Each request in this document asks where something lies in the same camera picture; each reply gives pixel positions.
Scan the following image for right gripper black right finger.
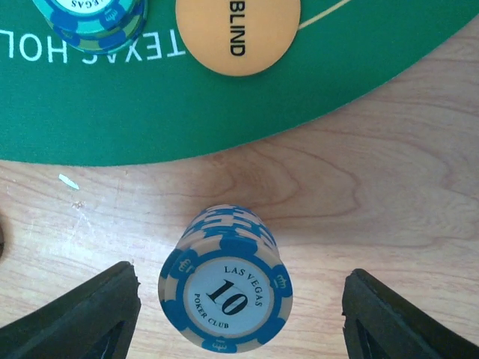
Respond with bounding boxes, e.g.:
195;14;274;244
342;269;478;358

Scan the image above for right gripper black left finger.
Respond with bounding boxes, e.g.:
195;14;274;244
1;261;141;358

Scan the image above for blue white poker chip stack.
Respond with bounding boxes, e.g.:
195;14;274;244
158;204;293;354

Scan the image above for teal blue chips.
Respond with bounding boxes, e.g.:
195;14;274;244
33;0;148;55

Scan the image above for round green poker mat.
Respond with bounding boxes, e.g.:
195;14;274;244
1;1;478;166

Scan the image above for orange big blind button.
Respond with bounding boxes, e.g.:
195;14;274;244
175;0;301;77

